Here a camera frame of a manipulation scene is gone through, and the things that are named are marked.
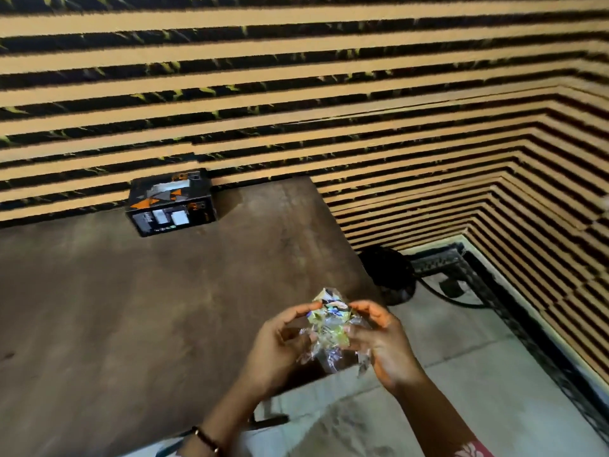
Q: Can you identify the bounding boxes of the person's right hand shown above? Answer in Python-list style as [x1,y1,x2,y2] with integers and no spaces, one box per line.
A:
[344,300,426,395]

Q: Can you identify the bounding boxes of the person's left hand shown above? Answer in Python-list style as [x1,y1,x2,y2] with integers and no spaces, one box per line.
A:
[239,302,324,401]

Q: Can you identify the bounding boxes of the crinkled clear plastic packet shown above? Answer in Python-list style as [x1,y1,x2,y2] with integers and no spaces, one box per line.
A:
[297,287,373,379]

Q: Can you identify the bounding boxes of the person's left forearm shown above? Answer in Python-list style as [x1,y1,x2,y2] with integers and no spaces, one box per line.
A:
[177,376,286,457]

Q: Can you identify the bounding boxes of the person's right forearm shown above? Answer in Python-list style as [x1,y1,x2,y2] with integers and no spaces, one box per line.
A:
[394,371,495,457]

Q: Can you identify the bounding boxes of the black round fan base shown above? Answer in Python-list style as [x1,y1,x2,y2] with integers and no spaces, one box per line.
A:
[358,246,417,307]

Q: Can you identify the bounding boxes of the black metal table bar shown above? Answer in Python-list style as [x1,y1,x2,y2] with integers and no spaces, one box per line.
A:
[251,413,290,431]

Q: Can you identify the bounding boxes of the pink floral sleeve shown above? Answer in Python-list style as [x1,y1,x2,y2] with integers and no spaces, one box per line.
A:
[453,439,496,457]

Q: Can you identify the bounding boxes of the black cardboard box orange print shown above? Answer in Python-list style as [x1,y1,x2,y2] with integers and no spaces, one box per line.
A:
[125,168,219,238]

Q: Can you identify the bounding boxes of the black cable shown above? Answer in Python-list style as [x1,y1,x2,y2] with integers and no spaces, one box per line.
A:
[413,275,492,310]

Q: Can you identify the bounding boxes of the dark beaded bracelet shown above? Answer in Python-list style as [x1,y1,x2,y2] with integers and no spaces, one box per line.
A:
[190,426,223,455]

